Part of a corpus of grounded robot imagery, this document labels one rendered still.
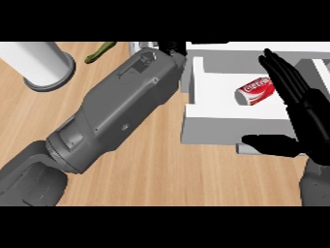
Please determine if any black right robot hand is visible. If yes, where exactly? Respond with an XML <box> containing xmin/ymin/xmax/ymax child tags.
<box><xmin>241</xmin><ymin>47</ymin><xmax>330</xmax><ymax>167</ymax></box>

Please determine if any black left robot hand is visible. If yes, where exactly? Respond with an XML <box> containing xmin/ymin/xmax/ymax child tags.
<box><xmin>158</xmin><ymin>42</ymin><xmax>189</xmax><ymax>58</ymax></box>

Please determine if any red soda can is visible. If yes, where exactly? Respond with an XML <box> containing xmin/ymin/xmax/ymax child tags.
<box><xmin>233</xmin><ymin>77</ymin><xmax>275</xmax><ymax>107</ymax></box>

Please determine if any white open drawer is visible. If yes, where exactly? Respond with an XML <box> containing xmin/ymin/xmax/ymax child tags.
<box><xmin>186</xmin><ymin>56</ymin><xmax>330</xmax><ymax>121</ymax></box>

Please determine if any white drawer front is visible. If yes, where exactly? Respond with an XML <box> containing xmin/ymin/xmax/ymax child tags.
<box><xmin>180</xmin><ymin>104</ymin><xmax>303</xmax><ymax>155</ymax></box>

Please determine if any green vegetable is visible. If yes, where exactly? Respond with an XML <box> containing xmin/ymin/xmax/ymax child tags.
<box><xmin>84</xmin><ymin>42</ymin><xmax>118</xmax><ymax>64</ymax></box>

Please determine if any white cylinder with grey base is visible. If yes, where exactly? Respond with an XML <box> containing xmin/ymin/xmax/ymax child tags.
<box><xmin>0</xmin><ymin>42</ymin><xmax>77</xmax><ymax>93</ymax></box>

